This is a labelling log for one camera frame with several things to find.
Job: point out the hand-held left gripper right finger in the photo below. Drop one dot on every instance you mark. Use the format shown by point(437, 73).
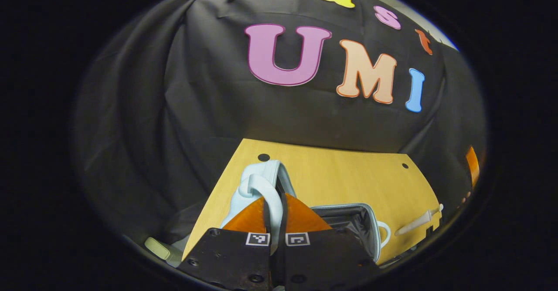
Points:
point(327, 256)

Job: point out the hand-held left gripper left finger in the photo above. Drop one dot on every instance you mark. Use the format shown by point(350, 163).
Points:
point(231, 256)

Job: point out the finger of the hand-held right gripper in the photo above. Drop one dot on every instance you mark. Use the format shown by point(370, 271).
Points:
point(472, 167)

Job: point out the light blue suitcase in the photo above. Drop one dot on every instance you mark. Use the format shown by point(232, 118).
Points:
point(257, 182)

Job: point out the white pump bottle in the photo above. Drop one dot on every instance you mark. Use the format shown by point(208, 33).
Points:
point(412, 226)

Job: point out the pale green object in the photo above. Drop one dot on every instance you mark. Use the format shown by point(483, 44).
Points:
point(157, 248)

